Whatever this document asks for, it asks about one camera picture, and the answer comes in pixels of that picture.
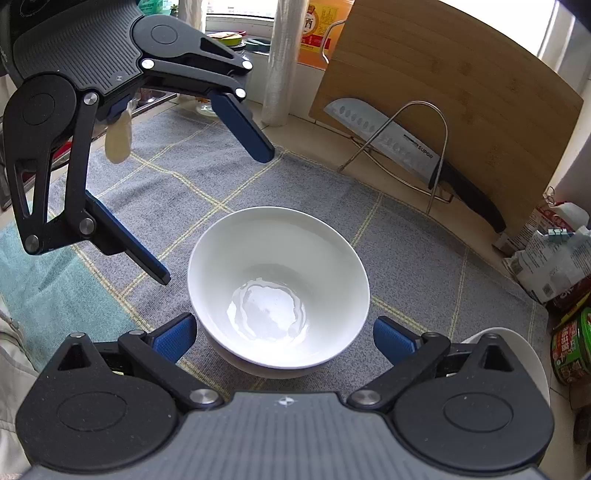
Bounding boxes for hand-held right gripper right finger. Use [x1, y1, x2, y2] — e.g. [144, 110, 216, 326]
[346, 318, 527, 413]

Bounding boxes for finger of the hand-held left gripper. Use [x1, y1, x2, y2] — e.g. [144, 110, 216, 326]
[4, 93, 171, 284]
[140, 34, 276, 163]

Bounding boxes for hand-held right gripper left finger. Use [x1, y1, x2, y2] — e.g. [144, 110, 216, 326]
[55, 312, 225, 413]

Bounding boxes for stained white plate fruit print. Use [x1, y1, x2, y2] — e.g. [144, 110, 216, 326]
[461, 327, 551, 407]

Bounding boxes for thick plastic wrap roll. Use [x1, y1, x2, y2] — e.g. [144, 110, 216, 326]
[261, 0, 309, 127]

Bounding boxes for green detergent bottle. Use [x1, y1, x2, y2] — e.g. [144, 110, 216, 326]
[139, 0, 178, 17]

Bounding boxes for grey and teal checked towel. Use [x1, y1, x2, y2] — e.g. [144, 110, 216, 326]
[0, 108, 550, 416]

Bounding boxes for glass jar yellow black lid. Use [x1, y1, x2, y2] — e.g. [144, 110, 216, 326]
[196, 30, 252, 116]

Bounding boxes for yellow cooking wine bottle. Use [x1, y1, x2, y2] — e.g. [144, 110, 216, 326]
[298, 0, 356, 70]

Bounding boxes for person's pale clothing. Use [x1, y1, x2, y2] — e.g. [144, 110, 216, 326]
[0, 295, 42, 478]

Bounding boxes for white bag blue print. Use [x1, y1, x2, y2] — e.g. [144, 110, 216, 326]
[503, 226, 591, 303]

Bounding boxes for green sauce tub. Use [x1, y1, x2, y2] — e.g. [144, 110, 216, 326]
[550, 307, 591, 386]

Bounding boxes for dark soy sauce bottle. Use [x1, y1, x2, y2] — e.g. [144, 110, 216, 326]
[547, 281, 591, 315]

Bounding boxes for red and white bag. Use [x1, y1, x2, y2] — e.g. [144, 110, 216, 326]
[496, 200, 591, 252]

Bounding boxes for brown cardboard box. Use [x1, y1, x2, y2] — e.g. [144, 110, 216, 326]
[569, 382, 591, 411]

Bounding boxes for bamboo cutting board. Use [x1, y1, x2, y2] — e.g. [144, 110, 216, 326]
[307, 0, 585, 232]

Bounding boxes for kitchen knife black handle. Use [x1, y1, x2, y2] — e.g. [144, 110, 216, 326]
[323, 98, 508, 234]

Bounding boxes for steel wire knife rack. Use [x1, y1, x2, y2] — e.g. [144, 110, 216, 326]
[337, 100, 455, 215]

